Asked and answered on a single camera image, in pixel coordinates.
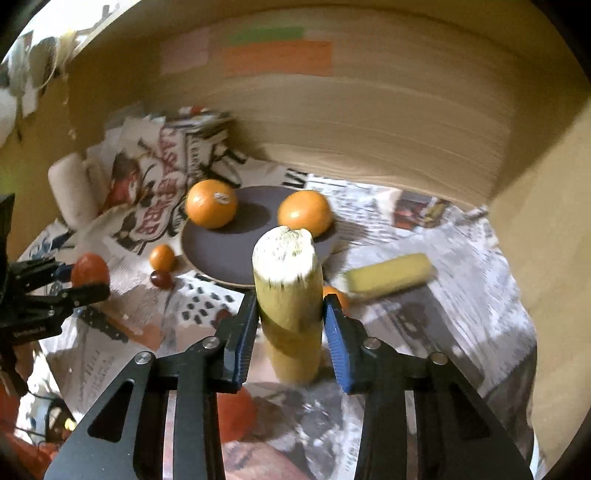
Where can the large orange with sticker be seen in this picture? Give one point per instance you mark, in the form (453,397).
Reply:
(211,203)

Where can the dark red grape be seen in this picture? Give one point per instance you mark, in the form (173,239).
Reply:
(161,278)

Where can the pink paper label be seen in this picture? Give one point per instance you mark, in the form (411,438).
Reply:
(184,50)

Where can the stack of folded newspapers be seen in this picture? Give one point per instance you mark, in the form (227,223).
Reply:
(203,134)

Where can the large plain orange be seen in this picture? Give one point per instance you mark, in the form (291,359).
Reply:
(304,213)

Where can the newspaper sheet table cover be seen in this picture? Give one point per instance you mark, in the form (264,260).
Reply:
(415,258)

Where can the large red-orange tomato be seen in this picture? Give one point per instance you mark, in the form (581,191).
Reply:
(235,413)

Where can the folded newspaper with red print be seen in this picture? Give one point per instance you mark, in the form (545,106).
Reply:
(147,194)

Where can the dark round plate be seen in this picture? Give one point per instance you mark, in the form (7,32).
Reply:
(231,249)

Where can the green paper label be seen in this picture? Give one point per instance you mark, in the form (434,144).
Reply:
(265,34)

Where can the orange paper label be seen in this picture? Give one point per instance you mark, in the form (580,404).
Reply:
(277,57)

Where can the small orange fruit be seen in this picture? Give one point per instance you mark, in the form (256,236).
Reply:
(339,295)

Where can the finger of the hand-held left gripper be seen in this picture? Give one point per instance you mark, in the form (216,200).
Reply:
(44,271)
(78,296)

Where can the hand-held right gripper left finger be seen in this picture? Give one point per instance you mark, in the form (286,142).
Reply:
(240,344)

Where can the small orange kumquat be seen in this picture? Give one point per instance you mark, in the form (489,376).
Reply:
(162,257)

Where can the white paper roll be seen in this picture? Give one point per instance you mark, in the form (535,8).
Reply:
(71,189)

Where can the yellow corn cob piece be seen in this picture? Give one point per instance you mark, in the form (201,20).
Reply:
(390,274)

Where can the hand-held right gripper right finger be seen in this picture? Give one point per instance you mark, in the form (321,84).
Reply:
(339,350)

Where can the pale green corn cob piece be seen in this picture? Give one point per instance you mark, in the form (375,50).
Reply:
(286,295)

